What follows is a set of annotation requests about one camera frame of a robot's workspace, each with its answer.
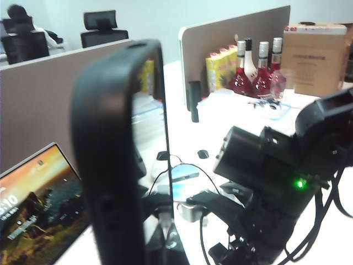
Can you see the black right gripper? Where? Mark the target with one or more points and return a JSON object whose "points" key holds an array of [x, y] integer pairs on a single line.
{"points": [[262, 226]]}

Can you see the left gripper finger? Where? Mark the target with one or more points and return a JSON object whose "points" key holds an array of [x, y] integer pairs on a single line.
{"points": [[176, 248]]}

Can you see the black smartphone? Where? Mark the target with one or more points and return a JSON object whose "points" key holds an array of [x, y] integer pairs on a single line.
{"points": [[107, 138]]}

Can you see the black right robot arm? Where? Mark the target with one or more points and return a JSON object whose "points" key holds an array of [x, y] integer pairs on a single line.
{"points": [[317, 132]]}

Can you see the small black desk object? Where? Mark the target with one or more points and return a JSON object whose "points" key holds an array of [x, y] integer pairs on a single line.
{"points": [[162, 156], [203, 154]]}

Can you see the grey fabric desk divider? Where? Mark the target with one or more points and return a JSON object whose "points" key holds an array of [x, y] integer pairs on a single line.
{"points": [[215, 36], [41, 96]]}

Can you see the teal book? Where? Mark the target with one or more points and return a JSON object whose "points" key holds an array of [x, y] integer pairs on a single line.
{"points": [[184, 171]]}

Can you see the clear container blue rim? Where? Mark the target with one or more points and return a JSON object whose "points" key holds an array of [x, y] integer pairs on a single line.
{"points": [[286, 111]]}

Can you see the white laptop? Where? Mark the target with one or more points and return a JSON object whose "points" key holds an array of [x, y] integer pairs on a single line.
{"points": [[36, 207]]}

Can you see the white liquor bottle black cap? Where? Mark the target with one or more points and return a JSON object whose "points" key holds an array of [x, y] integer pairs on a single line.
{"points": [[250, 66]]}

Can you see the yellow juice carton pack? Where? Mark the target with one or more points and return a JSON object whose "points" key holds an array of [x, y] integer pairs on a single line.
{"points": [[220, 69]]}

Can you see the brown cardboard box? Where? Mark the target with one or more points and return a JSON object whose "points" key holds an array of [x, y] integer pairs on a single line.
{"points": [[314, 60]]}

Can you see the black mesh office chair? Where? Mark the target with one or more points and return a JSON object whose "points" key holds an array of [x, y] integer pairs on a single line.
{"points": [[24, 47], [104, 33]]}

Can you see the seated person white shirt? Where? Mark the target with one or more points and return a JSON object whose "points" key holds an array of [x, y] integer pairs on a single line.
{"points": [[16, 12]]}

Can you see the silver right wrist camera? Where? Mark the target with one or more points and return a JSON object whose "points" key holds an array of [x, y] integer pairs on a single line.
{"points": [[190, 212]]}

